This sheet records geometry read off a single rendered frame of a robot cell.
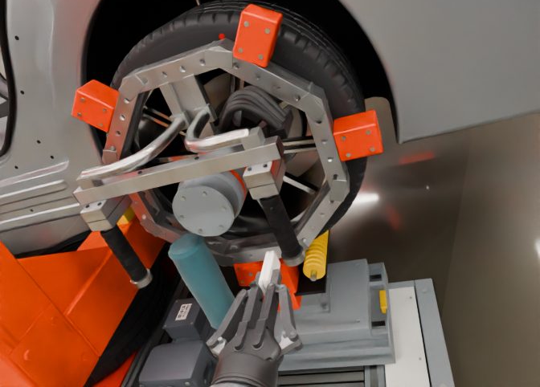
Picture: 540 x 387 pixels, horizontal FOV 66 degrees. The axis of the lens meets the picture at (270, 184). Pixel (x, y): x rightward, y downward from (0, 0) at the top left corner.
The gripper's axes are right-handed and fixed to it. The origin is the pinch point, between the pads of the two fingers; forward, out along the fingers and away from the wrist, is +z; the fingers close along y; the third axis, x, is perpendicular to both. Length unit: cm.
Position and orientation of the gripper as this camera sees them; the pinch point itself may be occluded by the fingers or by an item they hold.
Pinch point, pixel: (269, 273)
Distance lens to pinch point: 65.8
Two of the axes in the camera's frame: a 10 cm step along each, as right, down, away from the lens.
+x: -3.3, -8.2, -4.7
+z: 1.6, -5.4, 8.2
